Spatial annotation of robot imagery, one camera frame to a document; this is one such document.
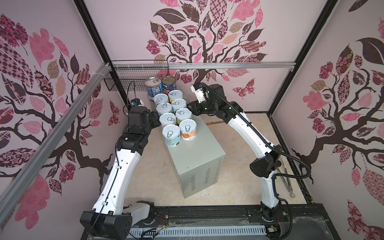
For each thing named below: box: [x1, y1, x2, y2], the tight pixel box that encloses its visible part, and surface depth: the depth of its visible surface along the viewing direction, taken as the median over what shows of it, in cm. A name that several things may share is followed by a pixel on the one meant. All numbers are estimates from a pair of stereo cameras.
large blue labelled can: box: [145, 76, 163, 103], surface depth 74 cm
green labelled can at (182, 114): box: [175, 108, 193, 125], surface depth 67 cm
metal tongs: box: [277, 167, 296, 198], surface depth 83 cm
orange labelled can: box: [179, 119, 197, 141], surface depth 62 cm
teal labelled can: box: [162, 124, 181, 147], surface depth 60 cm
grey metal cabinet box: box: [165, 118, 226, 199], surface depth 61 cm
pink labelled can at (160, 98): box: [153, 93, 169, 107], surface depth 73 cm
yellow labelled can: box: [168, 89, 183, 103], surface depth 76 cm
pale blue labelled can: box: [171, 98, 187, 113], surface depth 71 cm
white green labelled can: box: [156, 102, 172, 117], surface depth 70 cm
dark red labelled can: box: [161, 75, 177, 95], surface depth 76 cm
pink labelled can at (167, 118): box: [159, 112, 177, 128], surface depth 65 cm
